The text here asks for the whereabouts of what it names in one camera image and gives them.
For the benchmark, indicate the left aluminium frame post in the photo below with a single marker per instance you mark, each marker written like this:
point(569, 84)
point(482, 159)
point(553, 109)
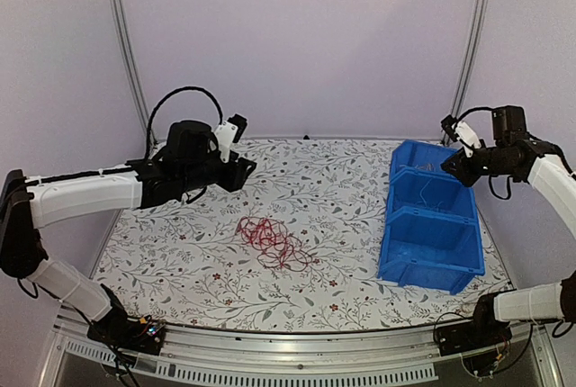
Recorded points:
point(128, 59)

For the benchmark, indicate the right aluminium frame post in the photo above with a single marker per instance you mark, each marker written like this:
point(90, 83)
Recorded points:
point(479, 10)

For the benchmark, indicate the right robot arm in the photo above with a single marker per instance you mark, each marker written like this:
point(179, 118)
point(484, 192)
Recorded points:
point(522, 158)

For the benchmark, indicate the aluminium front rail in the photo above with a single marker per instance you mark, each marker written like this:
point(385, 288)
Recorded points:
point(210, 357)

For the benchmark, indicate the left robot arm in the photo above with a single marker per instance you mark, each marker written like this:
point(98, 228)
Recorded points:
point(30, 205)

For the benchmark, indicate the floral table mat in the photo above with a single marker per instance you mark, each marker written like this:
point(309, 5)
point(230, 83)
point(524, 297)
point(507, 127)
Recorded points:
point(296, 250)

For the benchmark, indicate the blue three-compartment bin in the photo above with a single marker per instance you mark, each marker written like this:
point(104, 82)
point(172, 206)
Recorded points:
point(432, 236)

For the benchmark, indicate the aluminium frame post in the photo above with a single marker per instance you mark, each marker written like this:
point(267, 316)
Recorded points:
point(479, 10)
point(128, 59)

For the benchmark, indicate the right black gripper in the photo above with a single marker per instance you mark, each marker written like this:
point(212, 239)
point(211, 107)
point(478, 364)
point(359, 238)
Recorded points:
point(465, 174)

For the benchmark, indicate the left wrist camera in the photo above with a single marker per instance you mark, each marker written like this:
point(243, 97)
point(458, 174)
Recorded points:
point(228, 134)

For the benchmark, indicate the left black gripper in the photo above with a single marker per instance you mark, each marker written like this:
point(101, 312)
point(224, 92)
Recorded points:
point(236, 175)

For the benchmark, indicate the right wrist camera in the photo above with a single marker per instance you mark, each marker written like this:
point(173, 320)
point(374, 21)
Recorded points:
point(462, 133)

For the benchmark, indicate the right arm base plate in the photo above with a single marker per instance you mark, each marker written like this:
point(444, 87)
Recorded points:
point(465, 336)

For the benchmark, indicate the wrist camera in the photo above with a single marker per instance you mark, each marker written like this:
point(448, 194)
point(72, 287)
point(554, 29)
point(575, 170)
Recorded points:
point(462, 133)
point(228, 134)

